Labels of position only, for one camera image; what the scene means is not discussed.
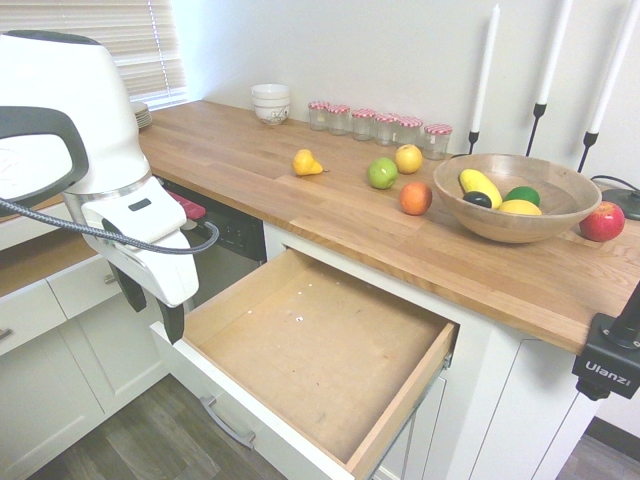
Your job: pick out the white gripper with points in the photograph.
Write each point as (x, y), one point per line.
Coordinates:
(150, 250)

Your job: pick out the wooden drawer with white front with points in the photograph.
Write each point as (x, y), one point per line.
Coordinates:
(310, 340)

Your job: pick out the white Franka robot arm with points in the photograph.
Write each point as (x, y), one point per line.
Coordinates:
(60, 100)

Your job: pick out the stainless steel dishwasher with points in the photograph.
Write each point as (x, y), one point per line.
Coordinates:
(235, 245)

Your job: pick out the red towel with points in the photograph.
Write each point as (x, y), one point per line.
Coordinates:
(192, 206)

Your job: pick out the white cabinet with drawers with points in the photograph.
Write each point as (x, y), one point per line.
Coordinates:
(50, 375)

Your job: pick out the white plastic piece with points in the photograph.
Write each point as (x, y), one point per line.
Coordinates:
(225, 425)

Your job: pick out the stack of white plates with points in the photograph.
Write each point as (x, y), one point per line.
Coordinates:
(141, 116)

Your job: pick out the yellow pear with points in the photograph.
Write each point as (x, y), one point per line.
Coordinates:
(305, 163)

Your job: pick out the white bowl with floral print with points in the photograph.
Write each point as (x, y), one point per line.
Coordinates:
(271, 115)

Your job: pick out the plain white ceramic bowl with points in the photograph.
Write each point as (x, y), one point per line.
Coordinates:
(270, 94)

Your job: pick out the glass jar with checkered lid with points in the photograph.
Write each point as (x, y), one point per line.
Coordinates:
(318, 117)
(437, 144)
(339, 121)
(410, 132)
(386, 131)
(363, 126)

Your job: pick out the white window blinds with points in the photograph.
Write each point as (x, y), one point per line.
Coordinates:
(145, 50)

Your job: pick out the green apple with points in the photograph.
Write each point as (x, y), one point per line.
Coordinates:
(382, 173)

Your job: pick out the orange red peach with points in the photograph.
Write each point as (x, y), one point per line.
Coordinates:
(415, 199)

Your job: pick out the yellow apple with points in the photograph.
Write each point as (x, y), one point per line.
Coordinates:
(409, 159)

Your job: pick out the yellow banana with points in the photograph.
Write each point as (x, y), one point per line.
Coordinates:
(480, 186)

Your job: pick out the white kitchen base cabinet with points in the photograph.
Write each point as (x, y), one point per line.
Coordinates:
(500, 400)

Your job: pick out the large wooden bowl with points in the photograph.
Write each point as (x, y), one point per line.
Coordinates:
(505, 227)

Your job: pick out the yellow lemon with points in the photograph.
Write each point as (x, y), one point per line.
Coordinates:
(520, 208)

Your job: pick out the green lime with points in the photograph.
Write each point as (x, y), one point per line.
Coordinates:
(523, 195)

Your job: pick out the white taper candle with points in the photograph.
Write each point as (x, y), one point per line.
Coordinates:
(612, 70)
(554, 50)
(486, 70)

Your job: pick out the red apple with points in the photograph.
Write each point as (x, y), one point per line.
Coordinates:
(602, 222)

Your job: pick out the black lamp base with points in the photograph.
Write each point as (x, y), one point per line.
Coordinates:
(625, 205)

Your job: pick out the black Ulanzi camera clamp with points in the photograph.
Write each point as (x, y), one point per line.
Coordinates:
(605, 360)

